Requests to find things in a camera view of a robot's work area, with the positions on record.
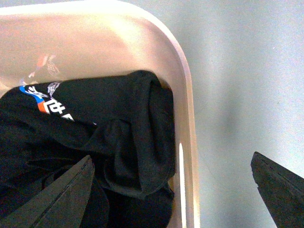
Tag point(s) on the beige plastic laundry hamper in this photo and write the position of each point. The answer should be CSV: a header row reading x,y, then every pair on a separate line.
x,y
108,38

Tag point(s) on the black printed t-shirt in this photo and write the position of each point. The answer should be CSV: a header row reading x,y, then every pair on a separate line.
x,y
124,123

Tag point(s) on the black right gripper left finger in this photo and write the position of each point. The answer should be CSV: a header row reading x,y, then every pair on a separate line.
x,y
60,205

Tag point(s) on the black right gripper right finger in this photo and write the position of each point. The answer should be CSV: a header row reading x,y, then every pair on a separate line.
x,y
281,190

